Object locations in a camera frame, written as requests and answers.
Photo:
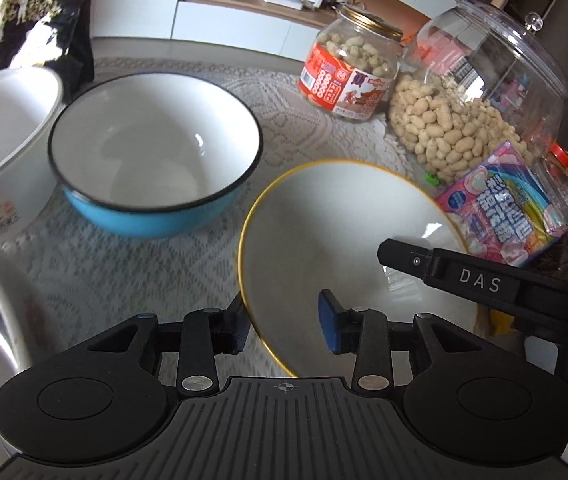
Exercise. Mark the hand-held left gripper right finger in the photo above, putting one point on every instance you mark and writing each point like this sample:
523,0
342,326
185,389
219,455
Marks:
328,322

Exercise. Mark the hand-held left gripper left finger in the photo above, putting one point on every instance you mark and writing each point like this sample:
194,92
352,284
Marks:
234,335

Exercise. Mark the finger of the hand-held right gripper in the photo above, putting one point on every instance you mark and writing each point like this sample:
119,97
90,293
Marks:
463,272

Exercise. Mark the white bowl with gold rim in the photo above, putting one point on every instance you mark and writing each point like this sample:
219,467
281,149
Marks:
334,220

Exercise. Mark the blue enamel bowl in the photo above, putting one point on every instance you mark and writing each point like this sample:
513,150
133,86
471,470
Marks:
154,135

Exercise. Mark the dark snack packet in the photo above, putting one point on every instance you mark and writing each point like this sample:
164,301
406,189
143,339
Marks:
558,260

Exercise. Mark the yellow toy duck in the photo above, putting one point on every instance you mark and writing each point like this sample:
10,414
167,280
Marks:
498,321

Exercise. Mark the pink candy packet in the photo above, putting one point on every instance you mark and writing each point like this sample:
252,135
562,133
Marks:
498,205

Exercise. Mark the small green toy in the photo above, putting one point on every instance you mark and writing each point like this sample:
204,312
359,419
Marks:
431,178

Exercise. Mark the white lace tablecloth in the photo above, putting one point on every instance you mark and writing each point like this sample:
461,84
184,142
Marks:
139,280

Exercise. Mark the large clear jar of peanuts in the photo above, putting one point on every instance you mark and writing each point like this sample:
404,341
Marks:
443,125

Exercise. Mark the red bottle cap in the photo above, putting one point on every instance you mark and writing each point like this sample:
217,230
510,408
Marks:
559,152

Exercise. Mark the peanut jar with red label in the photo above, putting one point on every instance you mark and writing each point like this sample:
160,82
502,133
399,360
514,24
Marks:
343,85

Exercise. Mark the pink box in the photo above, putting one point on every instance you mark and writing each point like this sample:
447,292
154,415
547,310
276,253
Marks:
438,42

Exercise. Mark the white power strip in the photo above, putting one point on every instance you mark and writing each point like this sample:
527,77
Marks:
324,1

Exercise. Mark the white wooden TV cabinet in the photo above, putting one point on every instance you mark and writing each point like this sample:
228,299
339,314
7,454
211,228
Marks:
244,25

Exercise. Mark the black snack bag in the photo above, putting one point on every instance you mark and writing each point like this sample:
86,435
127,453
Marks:
14,10

